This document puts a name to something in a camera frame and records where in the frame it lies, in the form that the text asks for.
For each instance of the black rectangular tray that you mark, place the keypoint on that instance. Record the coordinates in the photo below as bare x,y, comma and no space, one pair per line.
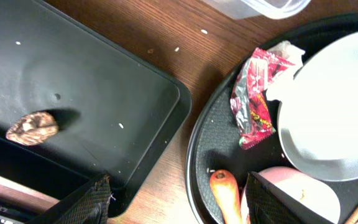
116,113

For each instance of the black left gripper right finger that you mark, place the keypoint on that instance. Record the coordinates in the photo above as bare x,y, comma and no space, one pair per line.
275,202

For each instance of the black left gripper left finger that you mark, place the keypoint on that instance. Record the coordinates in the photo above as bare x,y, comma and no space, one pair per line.
87,205

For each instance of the round black tray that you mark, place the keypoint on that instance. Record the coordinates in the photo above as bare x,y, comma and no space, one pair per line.
214,142

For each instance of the white bowl with oatmeal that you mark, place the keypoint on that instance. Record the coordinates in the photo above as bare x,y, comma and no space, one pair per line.
313,194

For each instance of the brown cookie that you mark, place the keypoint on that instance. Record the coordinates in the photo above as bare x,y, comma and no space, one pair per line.
33,129

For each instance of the orange carrot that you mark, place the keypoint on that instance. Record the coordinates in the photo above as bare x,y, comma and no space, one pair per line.
226,192

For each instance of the clear plastic bin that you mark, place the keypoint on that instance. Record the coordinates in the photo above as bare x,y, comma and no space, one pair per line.
273,9

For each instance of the grey-white plate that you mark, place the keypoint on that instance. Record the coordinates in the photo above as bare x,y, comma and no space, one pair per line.
318,113

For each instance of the red snack wrapper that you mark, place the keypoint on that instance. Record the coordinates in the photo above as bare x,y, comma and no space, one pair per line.
260,71

